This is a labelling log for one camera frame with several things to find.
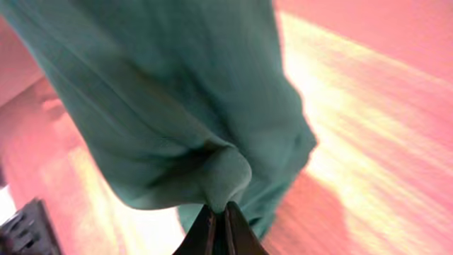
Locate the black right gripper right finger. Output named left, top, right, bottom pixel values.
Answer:
left=224, top=202, right=268, bottom=255

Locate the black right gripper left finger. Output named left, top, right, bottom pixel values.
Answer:
left=173, top=205, right=217, bottom=255

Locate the dark green cloth garment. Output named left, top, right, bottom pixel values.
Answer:
left=1, top=0, right=316, bottom=237

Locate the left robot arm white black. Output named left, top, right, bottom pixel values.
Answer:
left=1, top=198, right=63, bottom=255

